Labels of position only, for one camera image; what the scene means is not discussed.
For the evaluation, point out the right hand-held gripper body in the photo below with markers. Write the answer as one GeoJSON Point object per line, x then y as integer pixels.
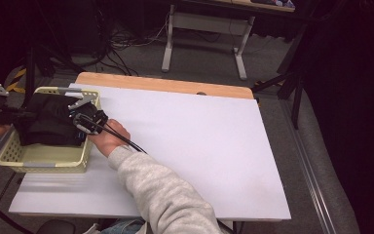
{"type": "Point", "coordinates": [89, 118]}

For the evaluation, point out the yellow black hazard tape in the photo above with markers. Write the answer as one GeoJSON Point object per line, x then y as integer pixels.
{"type": "Point", "coordinates": [16, 81]}

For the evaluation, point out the dark round table grommet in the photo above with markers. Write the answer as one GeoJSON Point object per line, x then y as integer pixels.
{"type": "Point", "coordinates": [201, 93]}

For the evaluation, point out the dark rounded object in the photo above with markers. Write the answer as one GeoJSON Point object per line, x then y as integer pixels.
{"type": "Point", "coordinates": [56, 227]}

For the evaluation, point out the white metal desk frame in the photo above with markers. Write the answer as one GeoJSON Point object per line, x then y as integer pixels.
{"type": "Point", "coordinates": [207, 24]}

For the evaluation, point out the person's right hand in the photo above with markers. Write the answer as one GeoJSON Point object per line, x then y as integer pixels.
{"type": "Point", "coordinates": [108, 139]}

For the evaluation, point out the black metal stand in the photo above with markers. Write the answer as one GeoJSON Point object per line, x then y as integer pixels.
{"type": "Point", "coordinates": [293, 84]}

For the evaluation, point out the pale yellow perforated plastic basket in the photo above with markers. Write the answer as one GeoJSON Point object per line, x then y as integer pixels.
{"type": "Point", "coordinates": [45, 159]}

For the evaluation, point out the black shorts with blue print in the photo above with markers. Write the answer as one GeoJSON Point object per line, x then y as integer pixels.
{"type": "Point", "coordinates": [52, 123]}

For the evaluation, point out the person's legs in blue jeans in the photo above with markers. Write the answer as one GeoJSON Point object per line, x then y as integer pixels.
{"type": "Point", "coordinates": [123, 227]}

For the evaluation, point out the black tripod stand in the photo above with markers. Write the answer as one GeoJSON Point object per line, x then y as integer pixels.
{"type": "Point", "coordinates": [30, 71]}

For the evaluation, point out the wooden desk top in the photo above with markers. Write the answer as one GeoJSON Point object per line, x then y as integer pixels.
{"type": "Point", "coordinates": [240, 4]}

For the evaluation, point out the white board sheet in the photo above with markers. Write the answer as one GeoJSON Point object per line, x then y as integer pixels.
{"type": "Point", "coordinates": [191, 146]}

